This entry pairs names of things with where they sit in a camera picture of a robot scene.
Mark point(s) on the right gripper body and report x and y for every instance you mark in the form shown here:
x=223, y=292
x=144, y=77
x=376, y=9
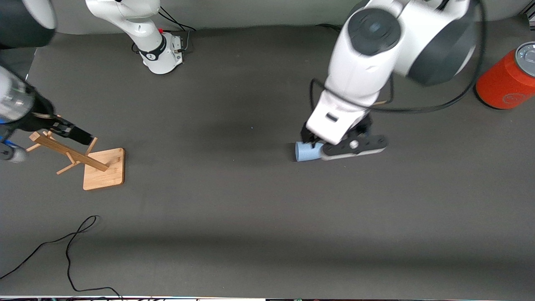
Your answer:
x=39, y=117

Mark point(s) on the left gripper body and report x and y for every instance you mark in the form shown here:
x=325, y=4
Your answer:
x=363, y=125

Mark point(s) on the light blue cup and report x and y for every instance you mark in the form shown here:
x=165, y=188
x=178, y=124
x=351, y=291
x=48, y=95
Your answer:
x=307, y=152

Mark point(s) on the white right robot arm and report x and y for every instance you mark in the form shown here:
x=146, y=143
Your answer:
x=142, y=29

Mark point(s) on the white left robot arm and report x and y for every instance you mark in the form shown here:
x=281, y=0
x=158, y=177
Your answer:
x=376, y=50

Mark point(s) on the wooden cup rack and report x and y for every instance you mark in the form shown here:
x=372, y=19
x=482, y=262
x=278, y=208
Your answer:
x=102, y=169

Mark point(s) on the orange cylindrical can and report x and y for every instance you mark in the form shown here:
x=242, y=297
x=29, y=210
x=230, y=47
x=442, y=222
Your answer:
x=503, y=77

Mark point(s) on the aluminium frame rail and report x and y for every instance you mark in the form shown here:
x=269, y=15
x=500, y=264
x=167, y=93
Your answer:
x=528, y=16

